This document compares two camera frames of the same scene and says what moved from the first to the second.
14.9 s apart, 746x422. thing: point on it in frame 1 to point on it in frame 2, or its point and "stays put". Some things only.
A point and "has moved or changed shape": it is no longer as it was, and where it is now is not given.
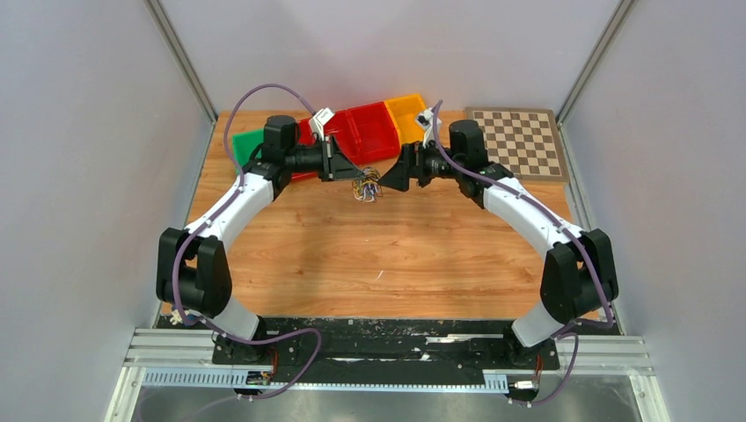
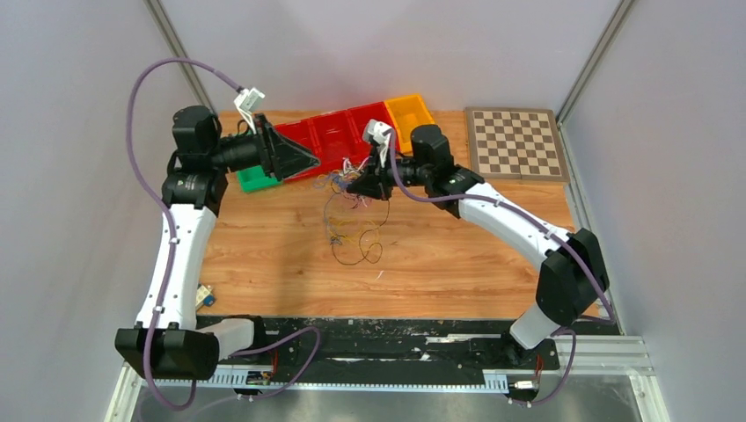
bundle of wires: [369, 189] has moved or changed shape
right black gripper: [411, 163] to [375, 185]
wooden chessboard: [527, 141] stays put
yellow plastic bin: [405, 112] stays put
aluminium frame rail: [193, 348] stays put
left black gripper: [335, 164] to [279, 156]
